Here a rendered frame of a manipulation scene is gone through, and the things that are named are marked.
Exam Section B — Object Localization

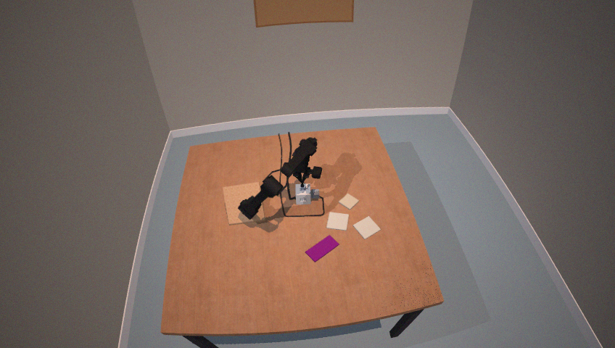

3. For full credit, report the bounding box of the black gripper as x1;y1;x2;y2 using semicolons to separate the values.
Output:
293;160;322;183

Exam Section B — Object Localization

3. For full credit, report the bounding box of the purple flat rectangular slab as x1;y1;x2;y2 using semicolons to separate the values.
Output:
305;236;339;262

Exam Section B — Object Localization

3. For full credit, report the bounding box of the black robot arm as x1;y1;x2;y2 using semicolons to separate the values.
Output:
238;137;318;220

